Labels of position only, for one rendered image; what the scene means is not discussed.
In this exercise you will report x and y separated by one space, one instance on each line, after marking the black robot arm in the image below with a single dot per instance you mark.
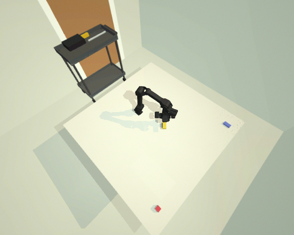
164 103

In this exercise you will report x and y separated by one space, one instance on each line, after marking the blue rectangular block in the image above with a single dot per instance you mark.
226 124

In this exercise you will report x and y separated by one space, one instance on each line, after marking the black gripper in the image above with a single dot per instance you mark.
159 115

